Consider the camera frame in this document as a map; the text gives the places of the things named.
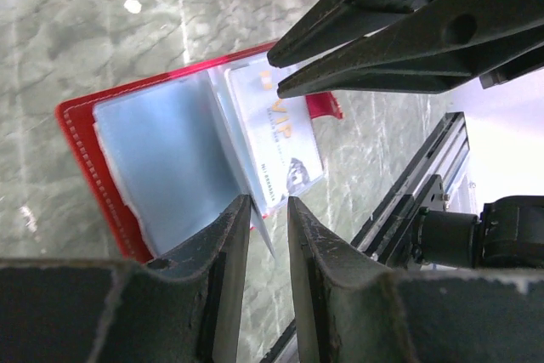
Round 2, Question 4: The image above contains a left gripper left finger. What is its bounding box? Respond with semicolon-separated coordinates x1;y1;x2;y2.
1;196;252;362

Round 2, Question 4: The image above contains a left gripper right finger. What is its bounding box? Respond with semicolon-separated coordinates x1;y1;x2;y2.
288;197;543;362

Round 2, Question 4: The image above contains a red leather card holder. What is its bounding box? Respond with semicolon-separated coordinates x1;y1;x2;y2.
55;43;343;263

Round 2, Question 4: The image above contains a white magnetic stripe card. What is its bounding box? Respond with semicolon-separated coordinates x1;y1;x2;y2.
224;58;323;214

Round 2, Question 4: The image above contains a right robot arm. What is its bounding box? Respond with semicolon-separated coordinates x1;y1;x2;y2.
268;0;543;268

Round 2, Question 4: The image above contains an aluminium mounting rail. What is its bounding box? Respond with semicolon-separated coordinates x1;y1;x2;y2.
263;113;469;362

